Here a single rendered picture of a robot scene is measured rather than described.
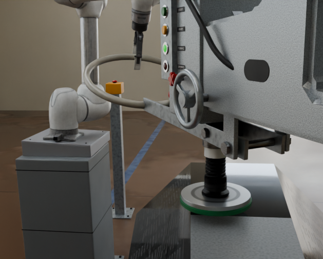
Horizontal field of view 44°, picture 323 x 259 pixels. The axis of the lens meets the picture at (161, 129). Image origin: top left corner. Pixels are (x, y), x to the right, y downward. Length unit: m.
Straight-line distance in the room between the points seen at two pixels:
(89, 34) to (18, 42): 6.63
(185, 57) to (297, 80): 0.42
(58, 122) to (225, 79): 1.40
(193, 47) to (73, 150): 1.23
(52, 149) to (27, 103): 6.80
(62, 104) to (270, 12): 1.55
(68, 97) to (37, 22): 6.58
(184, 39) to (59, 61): 7.52
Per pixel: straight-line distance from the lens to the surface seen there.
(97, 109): 2.31
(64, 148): 2.15
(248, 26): 0.86
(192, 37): 1.05
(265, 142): 1.03
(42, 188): 2.20
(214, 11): 1.05
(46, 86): 8.72
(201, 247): 1.07
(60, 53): 8.54
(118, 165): 3.19
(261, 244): 1.10
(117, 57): 1.94
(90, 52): 2.32
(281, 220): 1.24
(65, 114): 2.19
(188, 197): 1.22
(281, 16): 0.78
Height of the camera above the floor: 1.38
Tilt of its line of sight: 12 degrees down
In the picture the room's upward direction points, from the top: 1 degrees counter-clockwise
